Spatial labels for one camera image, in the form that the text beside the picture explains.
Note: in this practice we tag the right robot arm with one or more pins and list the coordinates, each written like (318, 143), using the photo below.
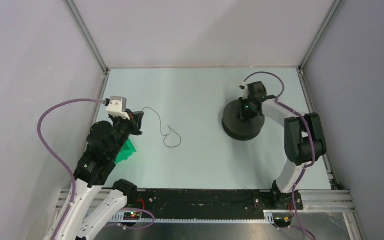
(304, 140)

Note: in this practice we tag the black perforated spool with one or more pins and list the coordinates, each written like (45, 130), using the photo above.
(237, 128)

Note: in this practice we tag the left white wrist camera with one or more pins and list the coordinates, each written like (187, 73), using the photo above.
(116, 107)

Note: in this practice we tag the green plastic bin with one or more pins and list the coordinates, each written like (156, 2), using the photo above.
(127, 151)

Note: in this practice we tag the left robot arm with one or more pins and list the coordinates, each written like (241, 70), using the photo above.
(104, 143)

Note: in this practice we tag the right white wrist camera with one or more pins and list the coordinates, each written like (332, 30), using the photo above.
(245, 90)

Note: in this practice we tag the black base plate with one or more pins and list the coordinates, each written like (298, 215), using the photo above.
(205, 204)

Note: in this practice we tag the left small circuit board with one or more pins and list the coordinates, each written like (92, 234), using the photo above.
(132, 216)

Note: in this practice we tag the small circuit board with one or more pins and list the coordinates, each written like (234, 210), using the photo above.
(282, 219)
(132, 216)

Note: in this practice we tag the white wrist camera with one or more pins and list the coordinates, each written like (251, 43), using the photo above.
(116, 107)
(245, 90)

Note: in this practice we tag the right small circuit board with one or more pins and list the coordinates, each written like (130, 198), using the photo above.
(282, 219)

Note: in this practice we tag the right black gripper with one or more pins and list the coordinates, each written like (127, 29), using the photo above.
(243, 115)

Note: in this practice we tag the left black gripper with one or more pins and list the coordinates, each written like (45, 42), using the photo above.
(136, 120)

